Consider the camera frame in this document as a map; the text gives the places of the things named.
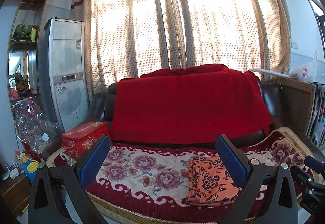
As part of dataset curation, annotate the orange floral garment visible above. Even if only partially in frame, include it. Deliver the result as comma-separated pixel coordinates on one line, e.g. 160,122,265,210
184,155,241,207

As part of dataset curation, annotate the wooden side cabinet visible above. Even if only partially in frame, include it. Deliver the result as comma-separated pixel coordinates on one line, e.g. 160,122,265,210
261,77,324,148

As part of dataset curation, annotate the wooden display shelf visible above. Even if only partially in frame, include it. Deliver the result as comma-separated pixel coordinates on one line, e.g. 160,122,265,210
6,0,47,107

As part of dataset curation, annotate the floral plush seat cover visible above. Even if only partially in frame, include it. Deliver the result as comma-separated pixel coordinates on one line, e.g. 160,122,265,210
47,125,316,224

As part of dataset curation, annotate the red throw blanket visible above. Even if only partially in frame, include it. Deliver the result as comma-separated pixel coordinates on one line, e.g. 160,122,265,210
110,64,273,144

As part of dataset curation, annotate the white standing air conditioner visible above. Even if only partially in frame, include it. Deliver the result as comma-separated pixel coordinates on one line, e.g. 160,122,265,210
37,17,89,133

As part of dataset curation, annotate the dotted beige curtain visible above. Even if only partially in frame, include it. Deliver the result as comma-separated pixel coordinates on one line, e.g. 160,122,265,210
71,0,291,98

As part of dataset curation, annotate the white plastic bag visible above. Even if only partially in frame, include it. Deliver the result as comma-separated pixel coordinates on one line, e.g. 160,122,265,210
289,51,317,83

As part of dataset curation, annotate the clear cellophane gift wrap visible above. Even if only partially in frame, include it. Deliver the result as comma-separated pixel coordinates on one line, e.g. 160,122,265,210
14,98,61,155

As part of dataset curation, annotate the blue yellow toy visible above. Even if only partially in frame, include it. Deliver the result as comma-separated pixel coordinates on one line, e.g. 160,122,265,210
15,151,40,183

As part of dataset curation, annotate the white rod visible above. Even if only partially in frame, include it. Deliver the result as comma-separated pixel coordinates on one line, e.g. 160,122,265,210
249,68,289,78

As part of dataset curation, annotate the red gift box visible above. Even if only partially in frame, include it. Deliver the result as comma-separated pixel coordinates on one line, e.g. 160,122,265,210
61,122,109,159

